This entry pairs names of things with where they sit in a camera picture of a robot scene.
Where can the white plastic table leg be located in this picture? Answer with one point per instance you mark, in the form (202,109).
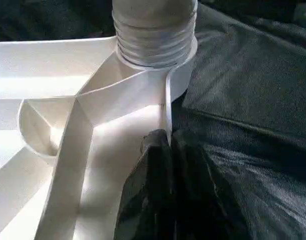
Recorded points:
(152,30)

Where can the black table mat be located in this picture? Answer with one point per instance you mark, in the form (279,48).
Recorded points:
(253,100)

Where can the white plastic table top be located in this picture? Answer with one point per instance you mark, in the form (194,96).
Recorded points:
(42,70)

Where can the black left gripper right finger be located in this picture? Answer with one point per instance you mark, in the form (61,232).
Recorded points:
(208,200)

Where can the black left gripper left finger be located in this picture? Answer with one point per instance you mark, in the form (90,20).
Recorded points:
(147,200)

